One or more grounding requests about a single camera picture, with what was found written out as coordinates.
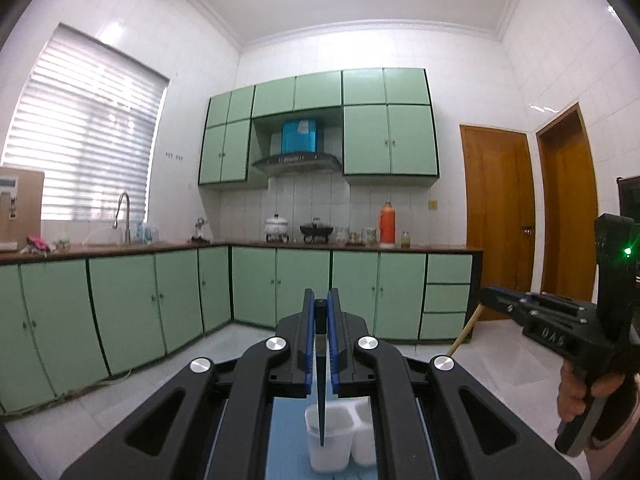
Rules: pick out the blue tablecloth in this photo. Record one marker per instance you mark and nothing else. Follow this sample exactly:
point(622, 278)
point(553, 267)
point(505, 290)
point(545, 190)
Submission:
point(285, 440)

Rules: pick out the small pale green object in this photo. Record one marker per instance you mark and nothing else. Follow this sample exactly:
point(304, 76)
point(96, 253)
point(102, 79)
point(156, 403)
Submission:
point(62, 243)

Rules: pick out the brown wooden door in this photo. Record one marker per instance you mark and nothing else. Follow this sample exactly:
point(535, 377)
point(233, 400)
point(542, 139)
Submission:
point(567, 210)
point(495, 220)

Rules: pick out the white utensil holder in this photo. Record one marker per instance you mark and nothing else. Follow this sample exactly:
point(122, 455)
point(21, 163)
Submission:
point(340, 440)

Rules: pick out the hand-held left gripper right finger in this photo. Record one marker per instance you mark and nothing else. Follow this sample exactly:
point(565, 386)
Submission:
point(334, 340)

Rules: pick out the white window blinds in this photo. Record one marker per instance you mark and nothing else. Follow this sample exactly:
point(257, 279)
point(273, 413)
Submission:
point(85, 130)

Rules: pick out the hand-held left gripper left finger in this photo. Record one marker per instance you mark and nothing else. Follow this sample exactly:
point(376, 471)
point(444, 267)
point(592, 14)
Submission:
point(310, 340)

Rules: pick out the dark framed object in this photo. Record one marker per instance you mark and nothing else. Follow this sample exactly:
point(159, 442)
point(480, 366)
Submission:
point(630, 195)

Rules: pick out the small bluish bottle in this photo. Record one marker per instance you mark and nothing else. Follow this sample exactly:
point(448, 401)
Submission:
point(141, 233)

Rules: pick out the orange thermos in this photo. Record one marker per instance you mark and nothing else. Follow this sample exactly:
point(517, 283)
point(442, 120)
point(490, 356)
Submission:
point(387, 225)

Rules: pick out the person's right hand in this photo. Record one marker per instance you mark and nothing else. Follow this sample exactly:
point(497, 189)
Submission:
point(570, 395)

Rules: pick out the dark blue chopstick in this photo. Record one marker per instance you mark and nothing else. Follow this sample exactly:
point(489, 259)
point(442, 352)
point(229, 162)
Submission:
point(320, 385)

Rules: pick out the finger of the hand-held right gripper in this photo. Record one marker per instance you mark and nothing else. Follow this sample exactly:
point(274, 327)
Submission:
point(505, 306)
point(550, 303)

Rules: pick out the stacked bowls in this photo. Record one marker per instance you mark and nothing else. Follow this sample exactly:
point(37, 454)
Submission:
point(341, 236)

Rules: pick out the cardboard box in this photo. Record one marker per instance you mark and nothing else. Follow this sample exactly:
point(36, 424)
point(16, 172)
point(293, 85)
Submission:
point(25, 205)

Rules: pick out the green cabinet drawer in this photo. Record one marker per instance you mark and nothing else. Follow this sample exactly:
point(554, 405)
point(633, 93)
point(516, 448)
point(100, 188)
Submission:
point(443, 326)
point(446, 298)
point(449, 269)

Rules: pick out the glass jar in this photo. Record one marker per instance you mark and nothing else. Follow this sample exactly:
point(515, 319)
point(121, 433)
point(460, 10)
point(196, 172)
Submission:
point(405, 239)

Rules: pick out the blue box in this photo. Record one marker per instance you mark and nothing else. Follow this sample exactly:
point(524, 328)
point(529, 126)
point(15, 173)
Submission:
point(300, 136)

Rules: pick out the green base cabinets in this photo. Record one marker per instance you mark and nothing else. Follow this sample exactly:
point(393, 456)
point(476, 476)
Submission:
point(130, 300)

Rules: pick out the green wall cabinets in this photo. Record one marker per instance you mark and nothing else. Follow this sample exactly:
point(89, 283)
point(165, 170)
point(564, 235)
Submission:
point(390, 135)

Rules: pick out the wooden chopstick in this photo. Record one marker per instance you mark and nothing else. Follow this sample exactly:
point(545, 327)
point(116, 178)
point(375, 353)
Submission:
point(462, 332)

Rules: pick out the white cooking pot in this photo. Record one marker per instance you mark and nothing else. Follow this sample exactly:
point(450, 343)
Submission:
point(276, 227)

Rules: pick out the black wok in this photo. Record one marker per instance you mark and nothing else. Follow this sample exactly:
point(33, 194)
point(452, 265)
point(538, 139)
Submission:
point(316, 230)

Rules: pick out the metal faucet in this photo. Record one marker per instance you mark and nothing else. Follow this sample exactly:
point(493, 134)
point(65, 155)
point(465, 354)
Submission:
point(127, 220)

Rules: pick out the patterned ceramic bowl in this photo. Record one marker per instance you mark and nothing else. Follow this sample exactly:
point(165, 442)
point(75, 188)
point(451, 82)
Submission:
point(369, 237)

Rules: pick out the person's right forearm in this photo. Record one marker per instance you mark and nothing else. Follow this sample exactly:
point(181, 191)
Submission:
point(615, 460)

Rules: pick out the red cloth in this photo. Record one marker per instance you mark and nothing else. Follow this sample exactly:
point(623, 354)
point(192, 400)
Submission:
point(38, 244)

